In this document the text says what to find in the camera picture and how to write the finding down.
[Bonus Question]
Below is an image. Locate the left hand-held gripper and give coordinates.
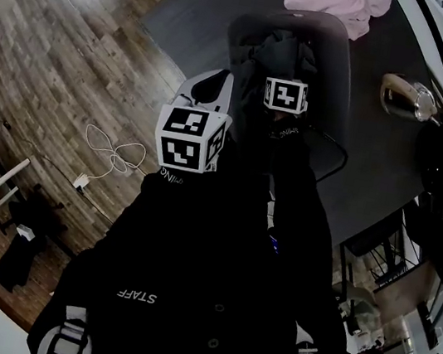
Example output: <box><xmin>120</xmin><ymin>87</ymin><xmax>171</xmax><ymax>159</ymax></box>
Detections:
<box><xmin>149</xmin><ymin>60</ymin><xmax>241</xmax><ymax>178</ymax></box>

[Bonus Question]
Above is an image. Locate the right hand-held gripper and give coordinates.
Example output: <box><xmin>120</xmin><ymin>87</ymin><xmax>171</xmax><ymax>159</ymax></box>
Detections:
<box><xmin>260</xmin><ymin>75</ymin><xmax>312</xmax><ymax>116</ymax></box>

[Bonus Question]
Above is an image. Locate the grey hooded garment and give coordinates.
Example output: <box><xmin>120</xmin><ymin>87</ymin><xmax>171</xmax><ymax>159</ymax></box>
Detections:
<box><xmin>232</xmin><ymin>22</ymin><xmax>325</xmax><ymax>123</ymax></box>

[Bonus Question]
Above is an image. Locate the grey storage bin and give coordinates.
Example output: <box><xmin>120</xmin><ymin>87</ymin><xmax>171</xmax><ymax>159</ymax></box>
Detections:
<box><xmin>205</xmin><ymin>0</ymin><xmax>372</xmax><ymax>187</ymax></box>

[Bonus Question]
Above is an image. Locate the pink clothes garment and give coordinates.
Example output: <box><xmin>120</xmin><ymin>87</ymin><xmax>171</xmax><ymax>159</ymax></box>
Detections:
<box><xmin>277</xmin><ymin>0</ymin><xmax>393</xmax><ymax>47</ymax></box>

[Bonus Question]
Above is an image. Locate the person's right forearm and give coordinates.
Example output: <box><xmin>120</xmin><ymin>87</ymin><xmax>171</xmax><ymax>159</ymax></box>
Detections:
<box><xmin>232</xmin><ymin>105</ymin><xmax>353</xmax><ymax>250</ymax></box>

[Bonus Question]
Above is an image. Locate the person's left forearm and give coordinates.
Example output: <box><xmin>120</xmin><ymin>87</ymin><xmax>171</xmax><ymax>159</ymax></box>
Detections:
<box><xmin>105</xmin><ymin>158</ymin><xmax>223</xmax><ymax>279</ymax></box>

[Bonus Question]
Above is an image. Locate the small grey plastic block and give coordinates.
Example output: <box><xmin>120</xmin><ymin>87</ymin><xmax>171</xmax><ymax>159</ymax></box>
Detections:
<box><xmin>13</xmin><ymin>224</ymin><xmax>37</xmax><ymax>243</ymax></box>

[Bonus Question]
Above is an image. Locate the clear glass kettle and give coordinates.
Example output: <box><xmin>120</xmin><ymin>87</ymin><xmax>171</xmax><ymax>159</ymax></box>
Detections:
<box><xmin>375</xmin><ymin>70</ymin><xmax>443</xmax><ymax>128</ymax></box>

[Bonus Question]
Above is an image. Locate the black chair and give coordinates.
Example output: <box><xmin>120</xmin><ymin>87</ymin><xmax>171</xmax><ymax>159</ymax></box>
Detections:
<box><xmin>334</xmin><ymin>188</ymin><xmax>443</xmax><ymax>293</ymax></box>

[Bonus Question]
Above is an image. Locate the person's black jacket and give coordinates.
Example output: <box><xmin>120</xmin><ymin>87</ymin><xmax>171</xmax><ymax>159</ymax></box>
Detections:
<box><xmin>23</xmin><ymin>136</ymin><xmax>384</xmax><ymax>354</ymax></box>

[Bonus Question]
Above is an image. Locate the brown wooden board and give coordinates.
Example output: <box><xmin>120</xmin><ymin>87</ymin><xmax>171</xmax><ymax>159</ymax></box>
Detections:
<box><xmin>370</xmin><ymin>256</ymin><xmax>440</xmax><ymax>322</ymax></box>

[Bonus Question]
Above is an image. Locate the black floor bag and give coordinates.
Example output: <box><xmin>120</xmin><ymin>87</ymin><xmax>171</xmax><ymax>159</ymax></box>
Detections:
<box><xmin>0</xmin><ymin>188</ymin><xmax>75</xmax><ymax>301</ymax></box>

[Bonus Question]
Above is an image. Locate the white charger with cable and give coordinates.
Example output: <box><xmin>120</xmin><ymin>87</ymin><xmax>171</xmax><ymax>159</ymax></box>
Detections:
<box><xmin>71</xmin><ymin>122</ymin><xmax>150</xmax><ymax>201</ymax></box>

